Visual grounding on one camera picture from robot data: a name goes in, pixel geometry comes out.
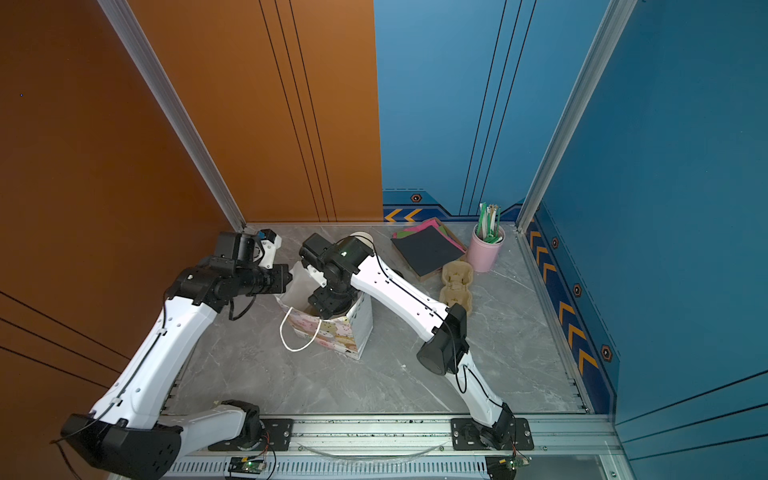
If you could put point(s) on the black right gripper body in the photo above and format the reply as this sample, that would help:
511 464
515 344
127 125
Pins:
330 297

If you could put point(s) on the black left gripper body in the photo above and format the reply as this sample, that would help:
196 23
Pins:
264 281

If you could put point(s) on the patterned paper gift bag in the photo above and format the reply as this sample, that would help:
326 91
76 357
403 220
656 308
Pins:
301 326

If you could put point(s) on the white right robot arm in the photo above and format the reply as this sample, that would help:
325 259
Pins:
445 350

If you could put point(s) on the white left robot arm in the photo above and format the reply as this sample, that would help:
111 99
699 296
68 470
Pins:
126 431

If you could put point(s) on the stack of paper cups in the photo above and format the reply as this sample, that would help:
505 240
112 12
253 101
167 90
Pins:
365 238

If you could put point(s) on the brown cardboard napkin tray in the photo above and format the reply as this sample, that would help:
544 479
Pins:
427 247

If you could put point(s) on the dark grey napkin stack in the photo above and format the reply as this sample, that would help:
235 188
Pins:
427 251

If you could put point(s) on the pink napkin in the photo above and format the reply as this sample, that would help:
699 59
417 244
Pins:
431 223

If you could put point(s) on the beige pulp cup carrier stack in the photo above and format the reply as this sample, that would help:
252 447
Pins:
457 277

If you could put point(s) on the pink metal bucket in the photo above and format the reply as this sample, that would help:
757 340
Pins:
482 255

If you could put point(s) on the green circuit board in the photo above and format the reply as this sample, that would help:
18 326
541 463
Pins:
246 465

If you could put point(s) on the small circuit board right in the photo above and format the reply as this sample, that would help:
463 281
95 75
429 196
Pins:
505 467

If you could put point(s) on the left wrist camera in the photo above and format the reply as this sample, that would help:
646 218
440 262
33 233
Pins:
270 242

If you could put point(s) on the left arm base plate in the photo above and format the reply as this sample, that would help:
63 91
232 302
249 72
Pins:
273 434

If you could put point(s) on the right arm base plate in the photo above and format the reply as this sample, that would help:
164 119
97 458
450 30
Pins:
468 435

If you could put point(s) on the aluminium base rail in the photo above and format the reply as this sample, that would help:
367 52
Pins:
419 446

